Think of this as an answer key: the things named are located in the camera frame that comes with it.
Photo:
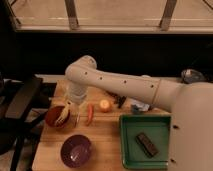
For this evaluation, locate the purple bowl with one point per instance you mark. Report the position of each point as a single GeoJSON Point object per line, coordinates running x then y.
{"type": "Point", "coordinates": [76, 151]}

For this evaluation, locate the peeled yellow banana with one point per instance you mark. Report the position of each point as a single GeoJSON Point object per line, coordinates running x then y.
{"type": "Point", "coordinates": [63, 116]}

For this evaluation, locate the blue crumpled cloth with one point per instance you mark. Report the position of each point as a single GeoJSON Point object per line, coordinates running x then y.
{"type": "Point", "coordinates": [138, 107]}

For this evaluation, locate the orange bowl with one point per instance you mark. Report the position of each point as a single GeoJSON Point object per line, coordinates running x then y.
{"type": "Point", "coordinates": [52, 115]}

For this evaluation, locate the dark chocolate bar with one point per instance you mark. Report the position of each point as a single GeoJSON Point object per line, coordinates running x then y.
{"type": "Point", "coordinates": [147, 145]}

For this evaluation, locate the black office chair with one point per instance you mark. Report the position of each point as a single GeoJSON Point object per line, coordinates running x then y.
{"type": "Point", "coordinates": [21, 97]}

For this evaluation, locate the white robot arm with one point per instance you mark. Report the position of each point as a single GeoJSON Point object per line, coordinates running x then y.
{"type": "Point", "coordinates": [190, 106]}

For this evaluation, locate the small orange fruit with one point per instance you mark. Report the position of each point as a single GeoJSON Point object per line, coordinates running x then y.
{"type": "Point", "coordinates": [105, 106]}

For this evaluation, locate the metal fork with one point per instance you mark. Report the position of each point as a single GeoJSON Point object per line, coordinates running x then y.
{"type": "Point", "coordinates": [77, 119]}

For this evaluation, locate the red chili pepper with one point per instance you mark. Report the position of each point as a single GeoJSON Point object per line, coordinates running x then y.
{"type": "Point", "coordinates": [90, 110]}

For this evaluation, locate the green plastic tray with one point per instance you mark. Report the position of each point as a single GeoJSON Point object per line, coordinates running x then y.
{"type": "Point", "coordinates": [157, 128]}

